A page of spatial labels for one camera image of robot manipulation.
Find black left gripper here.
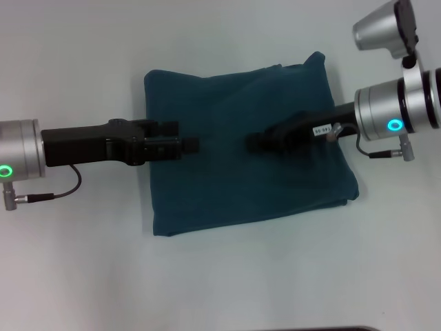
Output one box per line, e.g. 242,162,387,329
41,117,202,169

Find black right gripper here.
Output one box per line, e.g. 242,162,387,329
245,101,361,153

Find teal FREE print T-shirt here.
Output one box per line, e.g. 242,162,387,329
143,50,360,239

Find silver right arm cable connector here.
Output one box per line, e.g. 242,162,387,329
326,123,343,143

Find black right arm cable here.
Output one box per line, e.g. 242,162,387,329
355,131,416,162

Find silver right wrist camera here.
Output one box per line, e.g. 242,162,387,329
351,0,427,70

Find grey left arm cable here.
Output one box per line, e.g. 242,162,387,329
3,164,83,212

